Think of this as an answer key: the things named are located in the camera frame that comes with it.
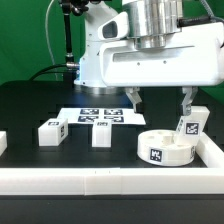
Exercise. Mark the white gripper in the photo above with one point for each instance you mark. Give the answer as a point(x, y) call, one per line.
point(192, 57)

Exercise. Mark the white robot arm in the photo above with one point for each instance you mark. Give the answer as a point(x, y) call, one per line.
point(151, 44)

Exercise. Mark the white round stool seat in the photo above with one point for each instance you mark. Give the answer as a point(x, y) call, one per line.
point(157, 147)

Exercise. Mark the paper sheet with markers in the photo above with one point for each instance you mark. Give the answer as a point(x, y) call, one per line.
point(88, 115)

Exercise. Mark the white U-shaped fence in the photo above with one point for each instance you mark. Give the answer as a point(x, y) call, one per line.
point(120, 181)

